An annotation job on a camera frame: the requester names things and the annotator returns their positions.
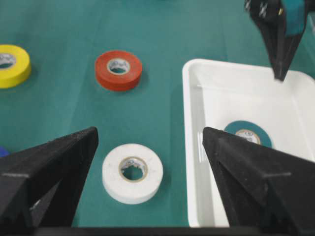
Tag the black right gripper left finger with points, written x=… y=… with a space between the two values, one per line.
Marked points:
x=42 y=185

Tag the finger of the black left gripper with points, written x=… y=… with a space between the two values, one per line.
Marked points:
x=268 y=16
x=294 y=27

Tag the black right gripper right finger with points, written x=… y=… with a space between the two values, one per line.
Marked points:
x=260 y=186

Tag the teal tape roll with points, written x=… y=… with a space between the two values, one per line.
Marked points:
x=249 y=131

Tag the orange tape roll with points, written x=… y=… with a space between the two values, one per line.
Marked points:
x=118 y=70

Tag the blue tape roll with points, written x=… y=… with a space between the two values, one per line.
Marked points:
x=3 y=152

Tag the white tape roll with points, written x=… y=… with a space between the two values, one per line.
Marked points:
x=132 y=173

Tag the white plastic tray case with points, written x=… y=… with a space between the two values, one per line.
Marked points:
x=247 y=101

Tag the yellow tape roll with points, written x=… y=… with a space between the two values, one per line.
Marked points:
x=15 y=66

